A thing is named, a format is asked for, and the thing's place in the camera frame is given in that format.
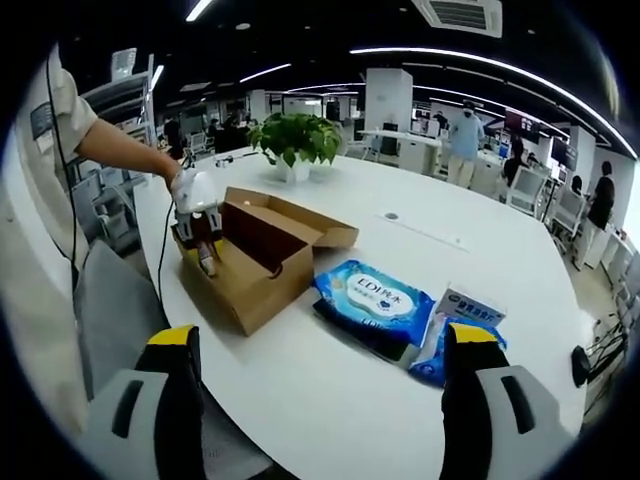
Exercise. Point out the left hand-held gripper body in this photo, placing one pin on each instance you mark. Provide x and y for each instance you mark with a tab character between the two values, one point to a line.
197	192

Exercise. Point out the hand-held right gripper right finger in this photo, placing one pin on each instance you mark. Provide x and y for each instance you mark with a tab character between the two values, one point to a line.
470	415

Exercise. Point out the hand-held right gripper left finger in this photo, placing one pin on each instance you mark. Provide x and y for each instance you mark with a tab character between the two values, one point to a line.
175	415

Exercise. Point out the blue soft tissue pack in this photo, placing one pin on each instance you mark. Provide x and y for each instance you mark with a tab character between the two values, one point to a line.
427	365

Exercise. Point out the brown cardboard shoe box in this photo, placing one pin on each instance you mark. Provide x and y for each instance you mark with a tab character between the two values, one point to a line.
260	295

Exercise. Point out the white medicine box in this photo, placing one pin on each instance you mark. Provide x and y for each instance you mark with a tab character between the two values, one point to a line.
475	302

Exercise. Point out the blue wet wipes pack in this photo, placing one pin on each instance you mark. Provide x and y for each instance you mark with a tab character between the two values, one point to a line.
370	300

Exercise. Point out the small black desk tool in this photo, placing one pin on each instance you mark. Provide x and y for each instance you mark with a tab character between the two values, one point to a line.
232	160

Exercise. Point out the grey mesh office chair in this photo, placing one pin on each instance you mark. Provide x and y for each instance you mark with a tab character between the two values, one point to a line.
115	300

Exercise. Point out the green plant in white pot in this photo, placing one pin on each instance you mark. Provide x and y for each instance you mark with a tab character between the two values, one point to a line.
295	137

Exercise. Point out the black round object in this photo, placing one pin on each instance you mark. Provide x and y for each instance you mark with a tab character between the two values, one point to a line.
580	366

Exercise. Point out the grey metal shelf rack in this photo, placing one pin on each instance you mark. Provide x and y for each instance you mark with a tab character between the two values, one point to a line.
115	92

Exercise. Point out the white storage bin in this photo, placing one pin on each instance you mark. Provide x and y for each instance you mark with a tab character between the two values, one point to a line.
124	65

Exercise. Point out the operator in white shirt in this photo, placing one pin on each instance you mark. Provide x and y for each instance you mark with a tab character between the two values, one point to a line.
35	250

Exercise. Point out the round table grommet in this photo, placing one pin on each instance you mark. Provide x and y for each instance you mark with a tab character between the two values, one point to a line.
391	216

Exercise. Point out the white office chair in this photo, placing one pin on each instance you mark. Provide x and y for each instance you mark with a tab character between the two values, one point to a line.
527	190
567	210

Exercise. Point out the long ceiling light strip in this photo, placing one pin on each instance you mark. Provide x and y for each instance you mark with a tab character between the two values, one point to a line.
400	50

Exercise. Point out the ceiling air conditioner vent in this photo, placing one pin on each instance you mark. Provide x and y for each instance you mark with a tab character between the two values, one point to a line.
460	15

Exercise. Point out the wall screen with red picture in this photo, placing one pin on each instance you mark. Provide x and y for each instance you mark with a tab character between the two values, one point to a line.
522	125

